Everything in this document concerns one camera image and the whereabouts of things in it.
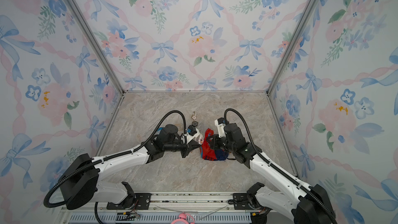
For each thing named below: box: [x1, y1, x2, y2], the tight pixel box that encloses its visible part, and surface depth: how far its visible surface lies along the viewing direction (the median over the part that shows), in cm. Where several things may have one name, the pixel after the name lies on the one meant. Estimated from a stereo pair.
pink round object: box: [171, 212, 195, 224], surface depth 71 cm
